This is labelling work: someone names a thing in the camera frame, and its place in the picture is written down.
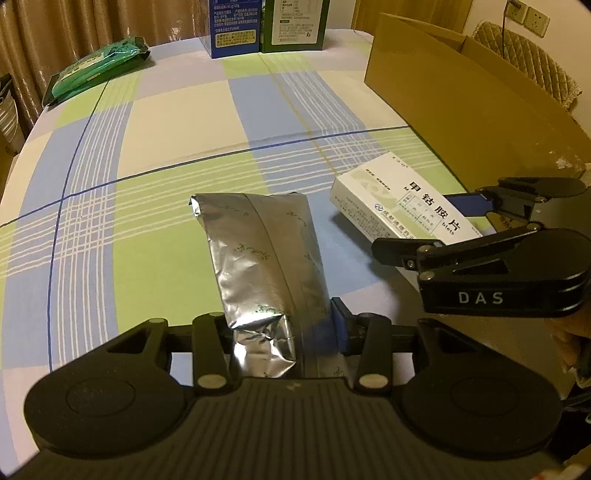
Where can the green wet wipes pack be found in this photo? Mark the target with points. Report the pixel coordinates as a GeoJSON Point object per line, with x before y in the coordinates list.
{"type": "Point", "coordinates": [96, 68]}

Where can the checkered tablecloth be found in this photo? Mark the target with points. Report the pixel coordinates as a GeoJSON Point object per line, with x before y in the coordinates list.
{"type": "Point", "coordinates": [96, 229]}

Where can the tall blue carton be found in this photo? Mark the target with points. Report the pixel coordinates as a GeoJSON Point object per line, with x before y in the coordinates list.
{"type": "Point", "coordinates": [232, 27]}

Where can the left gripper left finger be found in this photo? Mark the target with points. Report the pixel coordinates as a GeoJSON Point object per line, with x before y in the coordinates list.
{"type": "Point", "coordinates": [209, 370]}

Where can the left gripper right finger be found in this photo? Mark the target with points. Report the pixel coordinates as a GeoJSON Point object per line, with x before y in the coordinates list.
{"type": "Point", "coordinates": [368, 336]}

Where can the brown cardboard box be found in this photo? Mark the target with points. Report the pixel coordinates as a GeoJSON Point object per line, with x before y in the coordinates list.
{"type": "Point", "coordinates": [484, 118]}

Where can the white grey medicine box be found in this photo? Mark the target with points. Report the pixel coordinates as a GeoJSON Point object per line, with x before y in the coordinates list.
{"type": "Point", "coordinates": [386, 198]}

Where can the person's hand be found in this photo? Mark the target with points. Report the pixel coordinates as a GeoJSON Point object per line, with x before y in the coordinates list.
{"type": "Point", "coordinates": [567, 334]}

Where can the wall socket with plug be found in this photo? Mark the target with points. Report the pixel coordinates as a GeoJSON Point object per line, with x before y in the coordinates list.
{"type": "Point", "coordinates": [516, 11]}

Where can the beige curtain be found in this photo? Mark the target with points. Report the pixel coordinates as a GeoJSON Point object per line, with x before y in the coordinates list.
{"type": "Point", "coordinates": [41, 38]}

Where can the silver foil pouch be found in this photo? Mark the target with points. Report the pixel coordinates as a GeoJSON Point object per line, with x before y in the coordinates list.
{"type": "Point", "coordinates": [268, 268]}

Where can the quilted chair cover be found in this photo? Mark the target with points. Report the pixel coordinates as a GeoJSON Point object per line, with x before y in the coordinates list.
{"type": "Point", "coordinates": [531, 60]}

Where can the wall socket plate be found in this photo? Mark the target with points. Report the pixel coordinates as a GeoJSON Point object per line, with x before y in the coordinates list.
{"type": "Point", "coordinates": [536, 22]}

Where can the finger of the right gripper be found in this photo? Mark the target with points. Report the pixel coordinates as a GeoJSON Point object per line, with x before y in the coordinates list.
{"type": "Point", "coordinates": [489, 258]}
{"type": "Point", "coordinates": [515, 196]}

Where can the tall green carton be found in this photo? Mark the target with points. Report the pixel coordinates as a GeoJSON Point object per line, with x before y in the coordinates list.
{"type": "Point", "coordinates": [293, 25]}

